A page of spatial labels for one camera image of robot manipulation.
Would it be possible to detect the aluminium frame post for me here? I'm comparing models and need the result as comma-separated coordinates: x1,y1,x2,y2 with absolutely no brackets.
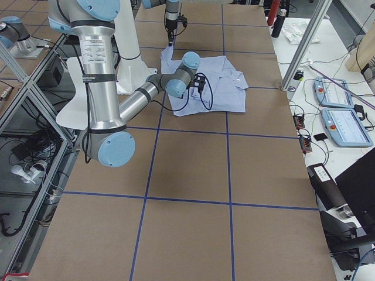
281,0,332,91

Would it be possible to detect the black monitor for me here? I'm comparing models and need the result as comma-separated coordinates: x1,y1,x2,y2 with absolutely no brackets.
335,149,375,234

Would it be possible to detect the black water bottle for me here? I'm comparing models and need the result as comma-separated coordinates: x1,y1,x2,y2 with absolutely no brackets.
271,9,287,38

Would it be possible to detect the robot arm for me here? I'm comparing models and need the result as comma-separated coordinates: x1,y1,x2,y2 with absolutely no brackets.
49,1,200,167
142,0,188,46

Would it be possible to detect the lower teach pendant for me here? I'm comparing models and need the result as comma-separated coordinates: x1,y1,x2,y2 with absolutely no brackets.
322,108,373,148

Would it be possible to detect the teach pendant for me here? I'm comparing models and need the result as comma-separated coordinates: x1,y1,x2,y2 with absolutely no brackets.
322,108,373,148
313,77,354,108

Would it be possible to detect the upper teach pendant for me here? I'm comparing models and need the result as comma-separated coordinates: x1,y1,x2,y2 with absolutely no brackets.
313,77,354,108

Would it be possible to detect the red bottle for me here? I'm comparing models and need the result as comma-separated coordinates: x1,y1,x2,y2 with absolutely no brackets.
267,0,281,26

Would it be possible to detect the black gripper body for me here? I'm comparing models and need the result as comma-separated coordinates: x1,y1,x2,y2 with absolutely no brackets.
165,13,188,37
187,74,206,94

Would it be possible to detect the black box device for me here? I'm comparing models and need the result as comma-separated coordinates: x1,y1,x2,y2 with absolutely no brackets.
307,163,346,210

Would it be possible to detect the blue striped button shirt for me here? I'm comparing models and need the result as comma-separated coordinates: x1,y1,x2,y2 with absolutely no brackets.
168,56,248,116

